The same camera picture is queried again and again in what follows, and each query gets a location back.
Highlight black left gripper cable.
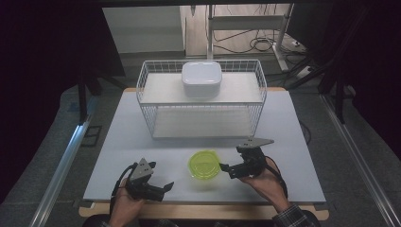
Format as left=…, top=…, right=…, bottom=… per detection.
left=109, top=163, right=139, bottom=216

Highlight person's right hand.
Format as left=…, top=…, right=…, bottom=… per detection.
left=238, top=158, right=289, bottom=213

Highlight black cable beside table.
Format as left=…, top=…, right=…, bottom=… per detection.
left=298, top=120, right=313, bottom=146

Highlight black floor cables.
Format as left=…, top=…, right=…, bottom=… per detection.
left=213, top=29, right=307, bottom=55

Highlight black floor frame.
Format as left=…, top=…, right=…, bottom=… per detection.
left=80, top=125, right=104, bottom=148

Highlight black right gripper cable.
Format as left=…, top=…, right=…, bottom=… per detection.
left=264, top=155, right=289, bottom=201

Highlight dark curtain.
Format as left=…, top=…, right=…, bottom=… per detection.
left=310, top=0, right=401, bottom=162
left=0, top=0, right=126, bottom=204

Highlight aluminium rail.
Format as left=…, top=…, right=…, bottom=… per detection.
left=29, top=115, right=93, bottom=227
left=319, top=94, right=401, bottom=227

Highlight black metal stand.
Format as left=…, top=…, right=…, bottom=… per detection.
left=77, top=67, right=128, bottom=126
left=286, top=56, right=348, bottom=125

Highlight grey cabinet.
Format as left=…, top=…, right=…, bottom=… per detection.
left=101, top=6, right=186, bottom=60

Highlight white metal desk frame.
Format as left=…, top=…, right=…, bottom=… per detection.
left=206, top=3, right=295, bottom=72

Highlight green round lidded container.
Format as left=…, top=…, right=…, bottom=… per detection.
left=187, top=149, right=222, bottom=181

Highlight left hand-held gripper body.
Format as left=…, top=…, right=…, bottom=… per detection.
left=125, top=157, right=166, bottom=202

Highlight white square lidded container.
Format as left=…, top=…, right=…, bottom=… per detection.
left=181, top=61, right=223, bottom=98

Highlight white wire shelf rack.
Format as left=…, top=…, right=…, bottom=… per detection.
left=135, top=59, right=269, bottom=140

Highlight person's left hand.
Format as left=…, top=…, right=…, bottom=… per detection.
left=110, top=178, right=147, bottom=226

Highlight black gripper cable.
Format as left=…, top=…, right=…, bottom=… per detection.
left=109, top=163, right=139, bottom=216
left=264, top=155, right=289, bottom=201

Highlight white power strip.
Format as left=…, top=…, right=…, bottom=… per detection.
left=295, top=65, right=314, bottom=80

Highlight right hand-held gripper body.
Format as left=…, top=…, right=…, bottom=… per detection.
left=235, top=137, right=275, bottom=178

